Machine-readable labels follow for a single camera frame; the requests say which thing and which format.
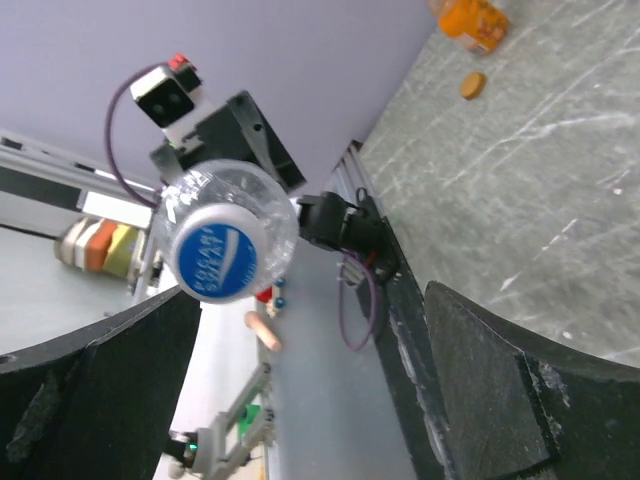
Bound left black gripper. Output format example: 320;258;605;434
150;90;306;193

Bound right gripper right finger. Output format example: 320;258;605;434
424;281;639;479

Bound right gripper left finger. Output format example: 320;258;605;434
1;287;201;479

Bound clear bottle white cap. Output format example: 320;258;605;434
154;160;299;304

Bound orange bottle cap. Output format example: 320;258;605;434
459;71;487;100

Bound orange bottle with barcode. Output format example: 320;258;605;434
427;0;509;56

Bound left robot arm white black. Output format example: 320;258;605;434
150;91;400;285

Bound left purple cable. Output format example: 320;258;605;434
103;62;174;209

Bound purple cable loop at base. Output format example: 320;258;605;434
337;249;384;352

